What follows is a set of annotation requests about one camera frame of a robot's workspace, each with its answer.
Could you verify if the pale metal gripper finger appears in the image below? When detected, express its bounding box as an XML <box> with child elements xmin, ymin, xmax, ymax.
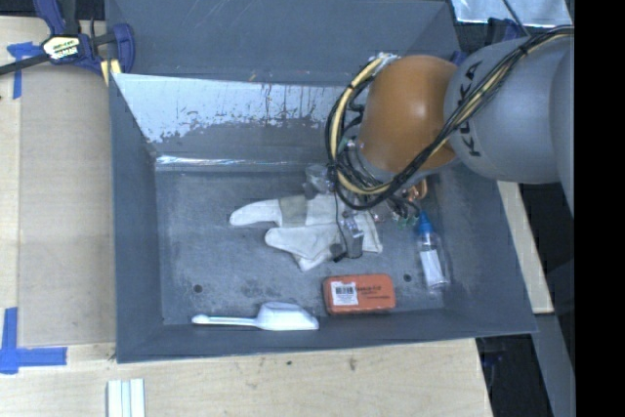
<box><xmin>302</xmin><ymin>163</ymin><xmax>337</xmax><ymax>201</ymax></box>
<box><xmin>329</xmin><ymin>218</ymin><xmax>366</xmax><ymax>263</ymax></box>

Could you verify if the orange box with barcode label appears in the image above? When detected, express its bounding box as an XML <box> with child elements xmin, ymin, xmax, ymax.
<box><xmin>320</xmin><ymin>272</ymin><xmax>397</xmax><ymax>316</ymax></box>

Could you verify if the white cloth glove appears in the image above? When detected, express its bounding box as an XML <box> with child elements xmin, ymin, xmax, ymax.
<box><xmin>229</xmin><ymin>193</ymin><xmax>385</xmax><ymax>273</ymax></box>

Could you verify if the clear bottle with blue cap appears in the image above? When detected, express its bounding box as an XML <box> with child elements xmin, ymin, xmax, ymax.
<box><xmin>413</xmin><ymin>209</ymin><xmax>452</xmax><ymax>293</ymax></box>

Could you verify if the grey metal bin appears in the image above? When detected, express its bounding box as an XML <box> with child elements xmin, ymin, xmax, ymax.
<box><xmin>102</xmin><ymin>0</ymin><xmax>539</xmax><ymax>364</ymax></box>

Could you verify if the white plastic scoop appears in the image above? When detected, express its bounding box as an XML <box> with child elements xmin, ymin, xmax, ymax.
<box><xmin>190</xmin><ymin>301</ymin><xmax>320</xmax><ymax>333</ymax></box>

